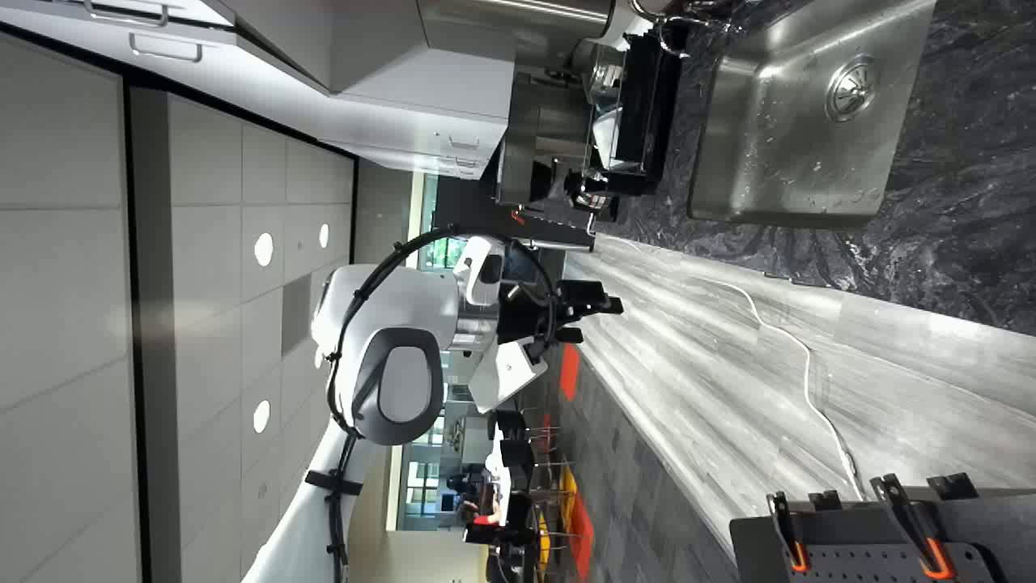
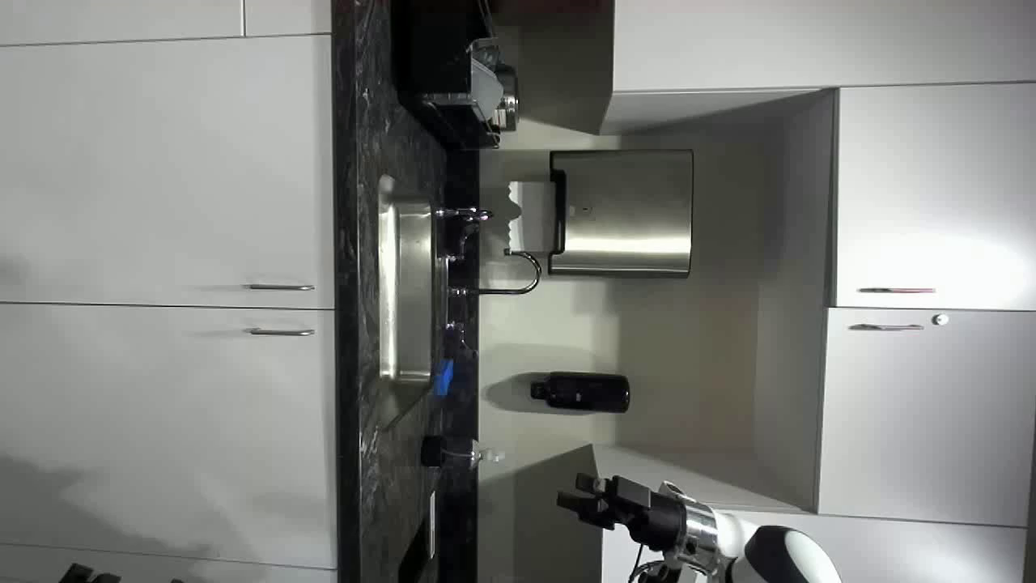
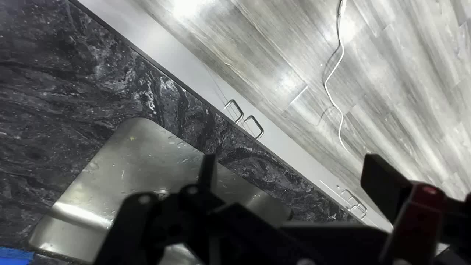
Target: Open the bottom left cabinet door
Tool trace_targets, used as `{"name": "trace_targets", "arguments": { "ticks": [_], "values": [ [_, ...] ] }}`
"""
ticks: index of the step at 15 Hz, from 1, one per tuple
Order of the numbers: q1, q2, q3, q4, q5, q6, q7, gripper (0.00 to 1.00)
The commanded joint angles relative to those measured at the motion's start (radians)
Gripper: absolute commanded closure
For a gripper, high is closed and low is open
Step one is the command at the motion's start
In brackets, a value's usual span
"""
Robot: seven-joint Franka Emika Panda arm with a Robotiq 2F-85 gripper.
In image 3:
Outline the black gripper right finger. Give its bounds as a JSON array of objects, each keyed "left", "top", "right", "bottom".
[{"left": 360, "top": 154, "right": 471, "bottom": 265}]

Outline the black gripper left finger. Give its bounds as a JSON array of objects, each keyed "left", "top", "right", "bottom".
[{"left": 92, "top": 154, "right": 294, "bottom": 265}]

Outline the white cable on floor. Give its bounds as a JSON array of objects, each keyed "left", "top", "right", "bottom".
[{"left": 320, "top": 0, "right": 350, "bottom": 151}]

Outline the right cabinet door handle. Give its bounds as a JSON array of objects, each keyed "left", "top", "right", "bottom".
[{"left": 242, "top": 114, "right": 264, "bottom": 138}]

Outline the left cabinet door handle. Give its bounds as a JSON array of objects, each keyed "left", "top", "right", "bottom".
[{"left": 223, "top": 98, "right": 244, "bottom": 122}]

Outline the stainless steel sink basin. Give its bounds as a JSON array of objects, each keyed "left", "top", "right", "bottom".
[{"left": 26, "top": 116, "right": 291, "bottom": 265}]

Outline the far metal cabinet handle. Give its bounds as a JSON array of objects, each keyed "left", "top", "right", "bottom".
[{"left": 339, "top": 188, "right": 367, "bottom": 219}]

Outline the cabinet door handle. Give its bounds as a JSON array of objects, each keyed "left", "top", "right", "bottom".
[
  {"left": 223, "top": 98, "right": 244, "bottom": 122},
  {"left": 242, "top": 114, "right": 264, "bottom": 138}
]

